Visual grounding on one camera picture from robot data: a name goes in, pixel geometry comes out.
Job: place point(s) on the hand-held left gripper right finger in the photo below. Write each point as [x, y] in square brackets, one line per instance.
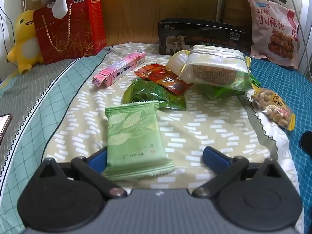
[215, 157]

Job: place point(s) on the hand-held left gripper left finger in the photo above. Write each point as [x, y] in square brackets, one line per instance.
[97, 158]

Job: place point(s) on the light green leaf snack packet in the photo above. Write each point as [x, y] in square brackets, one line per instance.
[134, 136]

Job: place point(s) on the yellow peanut packet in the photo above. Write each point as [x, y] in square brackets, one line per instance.
[273, 107]

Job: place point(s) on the bright green snack packet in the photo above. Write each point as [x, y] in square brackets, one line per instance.
[217, 92]

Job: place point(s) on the dark green snack packet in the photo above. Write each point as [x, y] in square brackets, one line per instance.
[146, 91]

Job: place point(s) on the clear cracker packet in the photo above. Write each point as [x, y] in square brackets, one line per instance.
[214, 70]

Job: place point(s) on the red snack packet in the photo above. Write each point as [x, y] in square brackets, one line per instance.
[165, 79]

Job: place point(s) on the pink candy box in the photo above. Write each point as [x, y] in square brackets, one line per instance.
[119, 68]

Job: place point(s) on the white round snack pack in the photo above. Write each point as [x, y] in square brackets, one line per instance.
[176, 62]

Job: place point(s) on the black sheep print box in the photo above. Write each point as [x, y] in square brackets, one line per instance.
[207, 35]

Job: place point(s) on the patchwork patterned bedsheet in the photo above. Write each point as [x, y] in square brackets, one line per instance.
[207, 126]

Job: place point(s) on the blue patterned blanket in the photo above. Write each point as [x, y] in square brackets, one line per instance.
[299, 102]

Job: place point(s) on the smartphone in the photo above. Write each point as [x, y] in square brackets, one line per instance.
[4, 125]

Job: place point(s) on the red gift bag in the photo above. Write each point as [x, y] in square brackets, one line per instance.
[65, 36]

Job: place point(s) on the large pink snack bag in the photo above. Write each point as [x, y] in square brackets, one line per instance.
[270, 22]

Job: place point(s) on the yellow duck plush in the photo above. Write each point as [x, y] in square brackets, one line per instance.
[24, 43]

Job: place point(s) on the red cardboard box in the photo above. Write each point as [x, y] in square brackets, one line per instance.
[95, 22]

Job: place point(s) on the wooden board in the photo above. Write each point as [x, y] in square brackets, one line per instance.
[146, 4]

